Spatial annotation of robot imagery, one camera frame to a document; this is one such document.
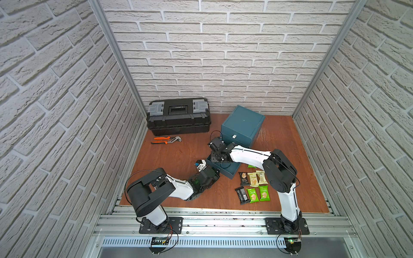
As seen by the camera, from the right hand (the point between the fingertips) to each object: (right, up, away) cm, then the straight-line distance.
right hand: (216, 157), depth 96 cm
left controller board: (-27, -35, -23) cm, 50 cm away
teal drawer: (+7, -7, -1) cm, 10 cm away
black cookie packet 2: (+13, -18, -14) cm, 26 cm away
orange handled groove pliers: (-31, +10, +9) cm, 34 cm away
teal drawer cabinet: (+14, +18, -10) cm, 25 cm away
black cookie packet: (+15, -11, -8) cm, 21 cm away
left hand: (+4, -5, -8) cm, 11 cm away
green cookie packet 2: (+25, -17, -13) cm, 33 cm away
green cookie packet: (+18, -18, -14) cm, 29 cm away
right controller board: (+34, -35, -26) cm, 55 cm away
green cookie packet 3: (+13, +2, -34) cm, 37 cm away
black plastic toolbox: (-22, +25, -1) cm, 33 cm away
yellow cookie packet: (+20, -11, -8) cm, 25 cm away
